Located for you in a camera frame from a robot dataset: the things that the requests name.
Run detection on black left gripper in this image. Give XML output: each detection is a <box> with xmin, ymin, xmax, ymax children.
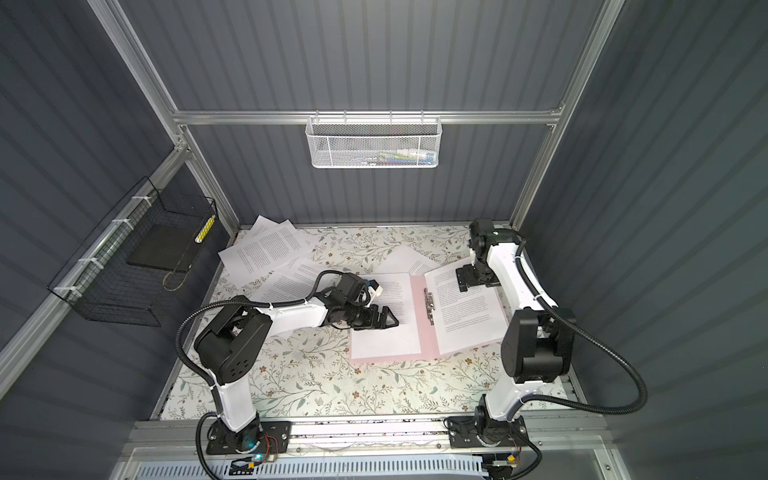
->
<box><xmin>344</xmin><ymin>304</ymin><xmax>400</xmax><ymax>330</ymax></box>

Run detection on underlying white paper sheet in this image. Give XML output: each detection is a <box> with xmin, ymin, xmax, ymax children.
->
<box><xmin>252</xmin><ymin>263</ymin><xmax>325</xmax><ymax>303</ymax></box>

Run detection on pink file folder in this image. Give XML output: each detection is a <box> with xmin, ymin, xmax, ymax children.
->
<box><xmin>395</xmin><ymin>275</ymin><xmax>445</xmax><ymax>361</ymax></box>

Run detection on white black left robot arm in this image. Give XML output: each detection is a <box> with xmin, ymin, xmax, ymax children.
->
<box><xmin>175</xmin><ymin>270</ymin><xmax>400</xmax><ymax>454</ymax></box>

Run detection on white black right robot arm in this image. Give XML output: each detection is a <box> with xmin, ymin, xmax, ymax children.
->
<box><xmin>456</xmin><ymin>219</ymin><xmax>574</xmax><ymax>446</ymax></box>

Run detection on metal folder clip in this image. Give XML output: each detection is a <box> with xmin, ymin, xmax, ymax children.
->
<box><xmin>423</xmin><ymin>288</ymin><xmax>435</xmax><ymax>325</ymax></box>

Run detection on pens in white basket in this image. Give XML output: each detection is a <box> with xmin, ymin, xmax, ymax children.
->
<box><xmin>357</xmin><ymin>149</ymin><xmax>438</xmax><ymax>167</ymax></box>

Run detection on yellow marker pen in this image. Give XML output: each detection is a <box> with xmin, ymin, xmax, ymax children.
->
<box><xmin>194</xmin><ymin>215</ymin><xmax>217</xmax><ymax>244</ymax></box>

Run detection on black foam pad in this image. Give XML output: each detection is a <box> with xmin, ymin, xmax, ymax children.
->
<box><xmin>127</xmin><ymin>224</ymin><xmax>202</xmax><ymax>273</ymax></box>

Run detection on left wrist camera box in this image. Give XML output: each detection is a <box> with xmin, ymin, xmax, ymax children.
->
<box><xmin>337</xmin><ymin>273</ymin><xmax>383</xmax><ymax>306</ymax></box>

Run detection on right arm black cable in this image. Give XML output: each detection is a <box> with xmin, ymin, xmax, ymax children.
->
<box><xmin>509</xmin><ymin>239</ymin><xmax>649</xmax><ymax>480</ymax></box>

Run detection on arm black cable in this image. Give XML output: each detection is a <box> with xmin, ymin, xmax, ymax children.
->
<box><xmin>509</xmin><ymin>239</ymin><xmax>649</xmax><ymax>480</ymax></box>
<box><xmin>175</xmin><ymin>269</ymin><xmax>349</xmax><ymax>480</ymax></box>

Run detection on white vented cable duct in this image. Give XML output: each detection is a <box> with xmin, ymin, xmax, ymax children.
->
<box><xmin>134</xmin><ymin>455</ymin><xmax>487</xmax><ymax>480</ymax></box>

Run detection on white wire mesh basket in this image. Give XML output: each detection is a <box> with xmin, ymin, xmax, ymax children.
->
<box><xmin>305</xmin><ymin>121</ymin><xmax>443</xmax><ymax>169</ymax></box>

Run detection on horizontal aluminium frame bar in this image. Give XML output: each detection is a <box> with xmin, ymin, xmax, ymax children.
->
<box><xmin>171</xmin><ymin>109</ymin><xmax>562</xmax><ymax>126</ymax></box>

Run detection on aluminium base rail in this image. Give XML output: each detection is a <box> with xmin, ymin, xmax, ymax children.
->
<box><xmin>120</xmin><ymin>410</ymin><xmax>613</xmax><ymax>461</ymax></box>

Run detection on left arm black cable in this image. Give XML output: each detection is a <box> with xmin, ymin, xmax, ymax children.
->
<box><xmin>175</xmin><ymin>269</ymin><xmax>349</xmax><ymax>480</ymax></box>

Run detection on black wire basket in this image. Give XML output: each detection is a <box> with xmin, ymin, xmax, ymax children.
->
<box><xmin>48</xmin><ymin>180</ymin><xmax>218</xmax><ymax>327</ymax></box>

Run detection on aluminium corner frame post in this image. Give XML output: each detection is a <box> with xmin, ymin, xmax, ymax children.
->
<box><xmin>88</xmin><ymin>0</ymin><xmax>240</xmax><ymax>237</ymax></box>

